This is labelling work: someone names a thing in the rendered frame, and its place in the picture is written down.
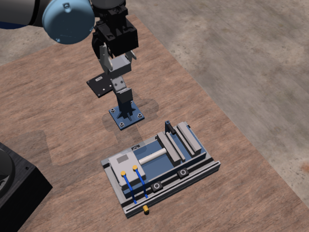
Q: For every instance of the grey flat bar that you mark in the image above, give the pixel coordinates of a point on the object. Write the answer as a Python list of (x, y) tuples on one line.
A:
[(185, 144), (175, 147)]

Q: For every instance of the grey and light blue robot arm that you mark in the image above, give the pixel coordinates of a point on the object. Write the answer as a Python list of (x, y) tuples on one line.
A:
[(65, 21)]

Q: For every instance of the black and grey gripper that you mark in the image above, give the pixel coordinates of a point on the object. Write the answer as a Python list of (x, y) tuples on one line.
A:
[(110, 39)]

